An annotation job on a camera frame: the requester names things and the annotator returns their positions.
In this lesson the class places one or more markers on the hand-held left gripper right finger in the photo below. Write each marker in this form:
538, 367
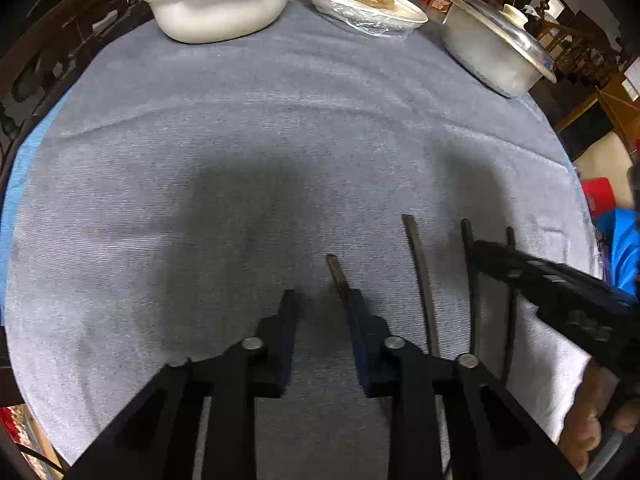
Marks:
357, 320

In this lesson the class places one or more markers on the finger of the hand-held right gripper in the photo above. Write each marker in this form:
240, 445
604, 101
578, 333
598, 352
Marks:
530, 270
585, 327

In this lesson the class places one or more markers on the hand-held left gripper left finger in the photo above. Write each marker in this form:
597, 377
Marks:
287, 320

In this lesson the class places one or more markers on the person's right hand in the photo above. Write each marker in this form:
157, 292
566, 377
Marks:
587, 425

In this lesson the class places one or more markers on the blue garment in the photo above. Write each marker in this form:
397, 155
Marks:
622, 250

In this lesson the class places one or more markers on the red plastic stool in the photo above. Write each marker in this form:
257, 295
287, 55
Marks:
597, 195

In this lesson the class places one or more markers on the beige chair back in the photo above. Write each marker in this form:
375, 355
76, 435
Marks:
607, 157

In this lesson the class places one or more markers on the grey tablecloth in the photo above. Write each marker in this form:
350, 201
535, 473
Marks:
250, 135

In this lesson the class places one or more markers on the aluminium pot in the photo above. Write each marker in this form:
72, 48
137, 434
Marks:
485, 65

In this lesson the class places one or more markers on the white cardboard box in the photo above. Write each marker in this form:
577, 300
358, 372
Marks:
632, 77

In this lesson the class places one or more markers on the wooden stair railing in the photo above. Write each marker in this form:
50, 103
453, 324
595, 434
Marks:
580, 45

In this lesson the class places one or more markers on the aluminium pot lid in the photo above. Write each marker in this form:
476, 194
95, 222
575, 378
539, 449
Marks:
505, 30

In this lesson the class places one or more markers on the gold shiny cloth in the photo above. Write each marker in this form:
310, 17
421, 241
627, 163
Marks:
22, 432

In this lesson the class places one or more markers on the blue table cover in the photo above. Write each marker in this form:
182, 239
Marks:
27, 185

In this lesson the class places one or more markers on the plastic-wrapped white dish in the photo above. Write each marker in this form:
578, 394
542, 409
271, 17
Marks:
365, 7

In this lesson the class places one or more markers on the white ceramic pot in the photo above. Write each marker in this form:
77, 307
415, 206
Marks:
220, 10

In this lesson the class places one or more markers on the dark carved wooden sideboard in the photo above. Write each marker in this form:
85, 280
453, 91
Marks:
45, 60

